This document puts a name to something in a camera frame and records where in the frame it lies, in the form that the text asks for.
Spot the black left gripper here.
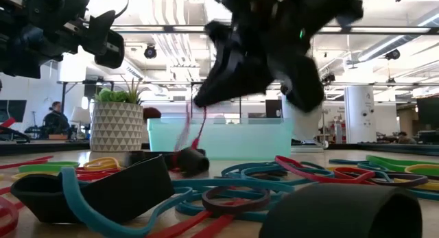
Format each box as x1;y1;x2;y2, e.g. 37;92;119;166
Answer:
0;0;126;69

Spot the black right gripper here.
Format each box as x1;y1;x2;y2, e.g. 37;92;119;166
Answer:
193;0;325;114

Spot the green rubber band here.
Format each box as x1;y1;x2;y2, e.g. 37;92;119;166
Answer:
365;154;439;173
19;161;80;174

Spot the teal translucent plastic bin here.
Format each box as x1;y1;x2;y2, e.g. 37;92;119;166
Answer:
147;117;295;160

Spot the black monitor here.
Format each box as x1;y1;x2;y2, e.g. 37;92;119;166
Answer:
416;96;439;130
265;99;283;119
0;99;27;123

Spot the succulent in triangle-patterned pot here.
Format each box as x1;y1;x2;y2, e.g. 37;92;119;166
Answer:
89;77;145;153

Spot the person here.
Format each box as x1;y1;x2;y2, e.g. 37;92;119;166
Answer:
43;100;71;136
396;130;418;145

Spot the white cylindrical device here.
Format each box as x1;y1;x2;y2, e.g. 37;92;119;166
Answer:
281;93;326;154

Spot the white round column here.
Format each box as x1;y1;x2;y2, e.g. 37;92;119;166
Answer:
344;85;377;145

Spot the black metal stand frame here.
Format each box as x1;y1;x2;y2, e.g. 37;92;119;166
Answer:
56;78;116;136

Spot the black aluminium table frame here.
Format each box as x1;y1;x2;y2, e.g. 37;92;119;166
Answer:
0;139;439;157

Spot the grey air duct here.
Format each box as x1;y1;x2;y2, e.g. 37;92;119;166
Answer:
356;8;439;62

